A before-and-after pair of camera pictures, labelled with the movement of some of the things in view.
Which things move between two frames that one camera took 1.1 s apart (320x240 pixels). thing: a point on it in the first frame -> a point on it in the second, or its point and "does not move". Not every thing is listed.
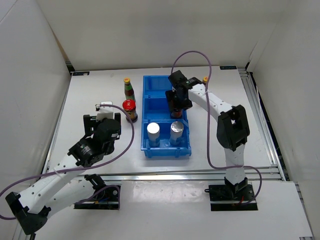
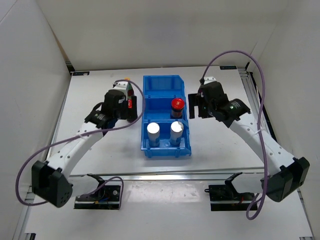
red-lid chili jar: (176, 113) does not move
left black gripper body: (93, 123) -> (121, 113)
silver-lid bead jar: (153, 134) does not move
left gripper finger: (117, 116) -> (132, 115)
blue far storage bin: (155, 86) does not move
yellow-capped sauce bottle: (129, 91) does not move
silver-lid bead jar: (176, 134) does not move
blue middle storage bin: (155, 108) does not move
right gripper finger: (172, 98) -> (193, 100)
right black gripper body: (179, 100) -> (205, 109)
